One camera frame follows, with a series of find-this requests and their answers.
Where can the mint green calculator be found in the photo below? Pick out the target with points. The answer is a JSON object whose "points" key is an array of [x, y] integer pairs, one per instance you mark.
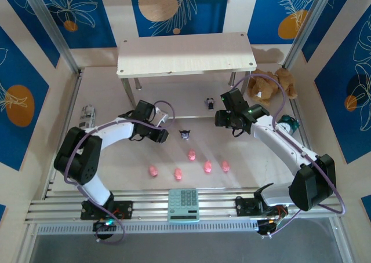
{"points": [[184, 205]]}

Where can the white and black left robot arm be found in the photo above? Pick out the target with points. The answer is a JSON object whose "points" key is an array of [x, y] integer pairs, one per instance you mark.
{"points": [[116, 129]]}

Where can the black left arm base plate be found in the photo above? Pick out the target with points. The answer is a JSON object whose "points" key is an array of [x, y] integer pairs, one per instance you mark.
{"points": [[124, 209]]}

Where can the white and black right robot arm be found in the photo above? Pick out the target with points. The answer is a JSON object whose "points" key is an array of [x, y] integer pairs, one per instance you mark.
{"points": [[278, 141]]}

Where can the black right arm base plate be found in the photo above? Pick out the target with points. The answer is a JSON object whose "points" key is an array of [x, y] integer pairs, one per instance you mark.
{"points": [[243, 206]]}

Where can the two-tier pale wooden shelf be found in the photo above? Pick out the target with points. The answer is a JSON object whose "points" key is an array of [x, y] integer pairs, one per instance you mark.
{"points": [[185, 53]]}

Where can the purple eared cartoon figurine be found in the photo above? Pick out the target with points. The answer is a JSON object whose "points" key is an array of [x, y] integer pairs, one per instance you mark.
{"points": [[184, 135]]}

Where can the aluminium frame post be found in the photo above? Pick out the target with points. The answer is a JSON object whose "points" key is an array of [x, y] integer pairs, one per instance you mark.
{"points": [[49, 25], [307, 22]]}

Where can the pink plastic pig toy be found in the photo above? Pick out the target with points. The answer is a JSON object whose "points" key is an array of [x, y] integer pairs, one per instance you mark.
{"points": [[225, 166], [207, 166], [153, 171], [191, 155], [178, 173]]}

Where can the small dark dress figurine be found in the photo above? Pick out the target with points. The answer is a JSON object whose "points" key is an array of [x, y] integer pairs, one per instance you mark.
{"points": [[210, 103]]}

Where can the green alarm clock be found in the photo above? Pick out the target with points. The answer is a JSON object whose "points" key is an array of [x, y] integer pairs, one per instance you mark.
{"points": [[287, 124]]}

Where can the aluminium slotted frame rail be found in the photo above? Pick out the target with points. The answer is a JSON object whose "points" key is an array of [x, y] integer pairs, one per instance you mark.
{"points": [[217, 205]]}

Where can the brown plush teddy bear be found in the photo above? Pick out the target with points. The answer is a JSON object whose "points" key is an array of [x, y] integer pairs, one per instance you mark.
{"points": [[266, 87]]}

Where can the silver printed can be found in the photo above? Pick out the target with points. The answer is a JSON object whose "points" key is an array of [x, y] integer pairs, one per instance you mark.
{"points": [[87, 116]]}

